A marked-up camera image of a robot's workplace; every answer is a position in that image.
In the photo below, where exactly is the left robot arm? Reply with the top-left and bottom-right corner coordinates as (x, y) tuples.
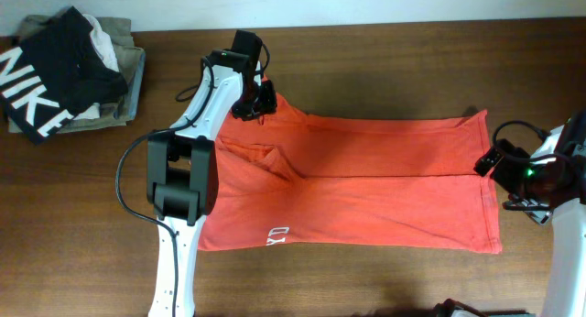
(147, 49), (267, 316)

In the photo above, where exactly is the white folded garment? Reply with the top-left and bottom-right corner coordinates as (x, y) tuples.
(75, 14), (120, 120)

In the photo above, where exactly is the olive folded garment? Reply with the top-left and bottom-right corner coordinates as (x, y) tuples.
(5, 15), (141, 134)

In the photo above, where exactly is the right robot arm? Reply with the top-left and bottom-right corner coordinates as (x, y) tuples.
(474, 111), (585, 317)

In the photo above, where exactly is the red t-shirt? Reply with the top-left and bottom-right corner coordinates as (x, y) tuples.
(199, 97), (502, 254)

